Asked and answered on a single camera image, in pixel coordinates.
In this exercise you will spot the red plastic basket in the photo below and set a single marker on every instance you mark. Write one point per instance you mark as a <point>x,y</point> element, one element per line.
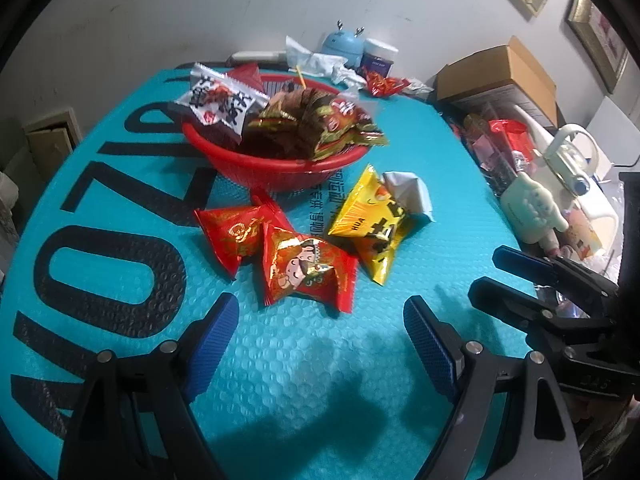
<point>270,172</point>

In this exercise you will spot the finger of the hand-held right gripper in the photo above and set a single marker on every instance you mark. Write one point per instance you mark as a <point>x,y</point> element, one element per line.
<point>550,325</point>
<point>520,260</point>

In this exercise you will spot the blue antlered humidifier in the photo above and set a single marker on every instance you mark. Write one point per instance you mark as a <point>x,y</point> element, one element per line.
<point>342,45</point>

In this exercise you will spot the cream character toy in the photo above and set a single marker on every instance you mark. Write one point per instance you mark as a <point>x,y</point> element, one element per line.
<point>532,207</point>

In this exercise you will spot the white board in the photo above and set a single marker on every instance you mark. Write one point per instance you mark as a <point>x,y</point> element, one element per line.
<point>617,135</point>

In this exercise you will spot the cardboard box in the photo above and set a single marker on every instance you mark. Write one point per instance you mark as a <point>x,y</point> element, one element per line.
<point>495,75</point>

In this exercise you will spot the red crumpled snack packet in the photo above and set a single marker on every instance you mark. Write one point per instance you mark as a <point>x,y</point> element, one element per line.
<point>385,85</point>

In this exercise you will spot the white crumpled tissue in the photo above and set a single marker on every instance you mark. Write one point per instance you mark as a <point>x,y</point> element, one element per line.
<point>320,62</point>

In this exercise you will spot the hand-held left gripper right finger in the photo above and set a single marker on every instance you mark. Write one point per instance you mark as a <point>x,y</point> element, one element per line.
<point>430,350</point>

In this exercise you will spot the yellow snack packet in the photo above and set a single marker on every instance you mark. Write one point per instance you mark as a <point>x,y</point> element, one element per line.
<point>370,225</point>

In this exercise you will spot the white black print snack packet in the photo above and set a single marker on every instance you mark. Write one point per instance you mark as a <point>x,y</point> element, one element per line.
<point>220,102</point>

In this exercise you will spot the gold framed picture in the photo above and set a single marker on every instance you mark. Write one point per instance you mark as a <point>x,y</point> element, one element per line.
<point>597,35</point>

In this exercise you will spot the yellow stick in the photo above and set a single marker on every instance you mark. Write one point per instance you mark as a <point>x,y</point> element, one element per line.
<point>301,77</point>

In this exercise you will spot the wooden framed wall panel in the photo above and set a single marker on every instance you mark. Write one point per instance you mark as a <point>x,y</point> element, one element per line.
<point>50,140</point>

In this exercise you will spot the white lidded dark jar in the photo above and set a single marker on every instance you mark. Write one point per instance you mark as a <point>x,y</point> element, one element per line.
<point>380,57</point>

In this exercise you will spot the red cartoon snack packet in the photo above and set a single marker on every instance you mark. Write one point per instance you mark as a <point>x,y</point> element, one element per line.
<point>305,267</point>

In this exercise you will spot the white crumpled wrapper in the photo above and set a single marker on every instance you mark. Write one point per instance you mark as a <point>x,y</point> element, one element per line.
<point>417,86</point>

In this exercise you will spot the teal bubble mat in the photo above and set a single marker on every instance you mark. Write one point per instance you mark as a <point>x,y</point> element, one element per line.
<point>125,200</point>

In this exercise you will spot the red pointed snack packet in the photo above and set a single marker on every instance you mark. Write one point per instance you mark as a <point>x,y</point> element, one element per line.
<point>248,74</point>

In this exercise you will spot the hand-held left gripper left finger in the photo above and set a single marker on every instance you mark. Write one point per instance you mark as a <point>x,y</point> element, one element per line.
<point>210,345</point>

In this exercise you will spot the red gold print snack packet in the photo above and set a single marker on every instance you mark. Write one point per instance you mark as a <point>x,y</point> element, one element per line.
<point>235,230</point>

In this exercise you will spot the clear bag of red packets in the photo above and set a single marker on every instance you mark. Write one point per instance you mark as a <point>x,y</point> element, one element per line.
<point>505,140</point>

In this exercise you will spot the white power bank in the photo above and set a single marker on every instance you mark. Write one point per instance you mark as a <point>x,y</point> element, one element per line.
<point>257,56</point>

